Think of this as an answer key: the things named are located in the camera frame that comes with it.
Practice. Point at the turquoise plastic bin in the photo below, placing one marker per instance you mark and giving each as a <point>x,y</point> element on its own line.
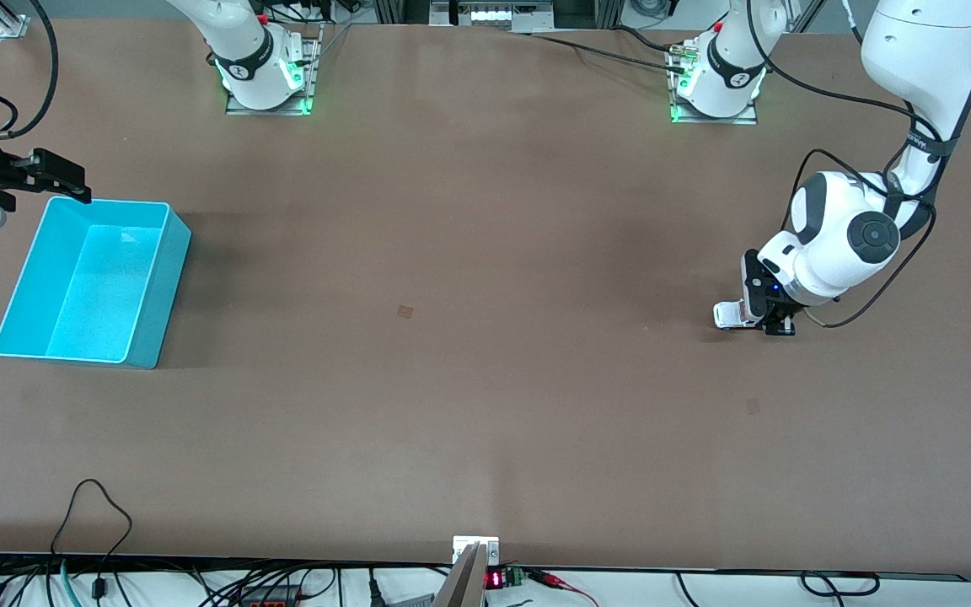
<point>89,287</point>

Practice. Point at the white jeep toy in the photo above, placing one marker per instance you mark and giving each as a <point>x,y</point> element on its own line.
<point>730,314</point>

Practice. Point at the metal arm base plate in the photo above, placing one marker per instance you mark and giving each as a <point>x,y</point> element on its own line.
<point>266,110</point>
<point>709,120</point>

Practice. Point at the aluminium camera pole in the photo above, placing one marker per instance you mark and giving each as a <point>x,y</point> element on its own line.
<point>462,586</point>

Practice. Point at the silver device box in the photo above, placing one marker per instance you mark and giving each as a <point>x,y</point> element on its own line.
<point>494,15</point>

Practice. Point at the red clip lead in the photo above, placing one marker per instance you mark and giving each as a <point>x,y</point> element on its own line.
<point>549,579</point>

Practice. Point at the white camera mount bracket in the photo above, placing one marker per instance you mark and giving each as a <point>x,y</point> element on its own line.
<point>464,544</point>

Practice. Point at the red digit display module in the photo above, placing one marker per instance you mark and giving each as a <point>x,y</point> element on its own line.
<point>496,579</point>

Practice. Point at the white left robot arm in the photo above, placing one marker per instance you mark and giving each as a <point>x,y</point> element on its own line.
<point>915,51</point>

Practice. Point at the metal corner bracket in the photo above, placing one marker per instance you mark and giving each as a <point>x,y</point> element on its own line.
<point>12,27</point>

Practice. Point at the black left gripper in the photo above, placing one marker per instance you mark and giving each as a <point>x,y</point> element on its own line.
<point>782,319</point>

